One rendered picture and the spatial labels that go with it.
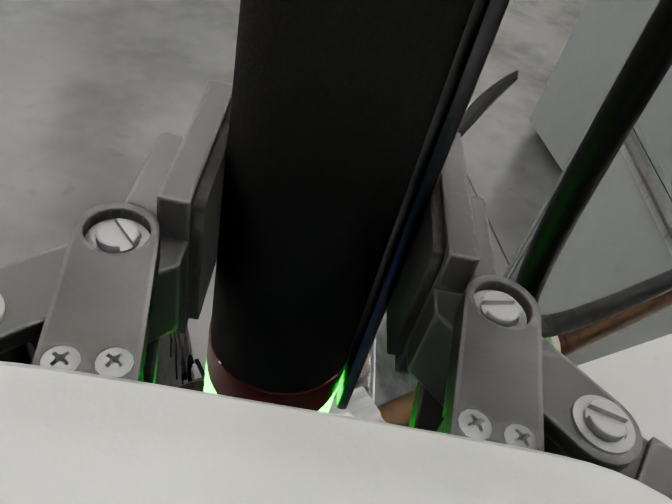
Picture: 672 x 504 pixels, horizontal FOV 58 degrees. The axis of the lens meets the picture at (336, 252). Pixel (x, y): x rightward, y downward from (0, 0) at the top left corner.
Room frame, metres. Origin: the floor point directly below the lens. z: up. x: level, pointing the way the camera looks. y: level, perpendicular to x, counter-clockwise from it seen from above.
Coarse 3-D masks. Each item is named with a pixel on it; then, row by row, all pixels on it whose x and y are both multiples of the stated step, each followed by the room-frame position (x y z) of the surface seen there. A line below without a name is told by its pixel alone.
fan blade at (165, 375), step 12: (168, 336) 0.35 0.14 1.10; (180, 336) 0.33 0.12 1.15; (168, 348) 0.35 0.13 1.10; (180, 348) 0.31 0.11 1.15; (168, 360) 0.35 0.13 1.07; (180, 360) 0.30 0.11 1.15; (192, 360) 0.29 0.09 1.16; (156, 372) 0.37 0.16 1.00; (168, 372) 0.35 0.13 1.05; (180, 372) 0.31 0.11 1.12; (168, 384) 0.34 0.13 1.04; (180, 384) 0.30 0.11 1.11
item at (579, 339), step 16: (640, 304) 0.23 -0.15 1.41; (656, 304) 0.23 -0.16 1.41; (608, 320) 0.21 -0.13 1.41; (624, 320) 0.22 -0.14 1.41; (560, 336) 0.19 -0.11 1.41; (576, 336) 0.19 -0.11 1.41; (592, 336) 0.20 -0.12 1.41; (400, 400) 0.14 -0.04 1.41; (384, 416) 0.13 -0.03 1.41; (400, 416) 0.13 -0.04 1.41
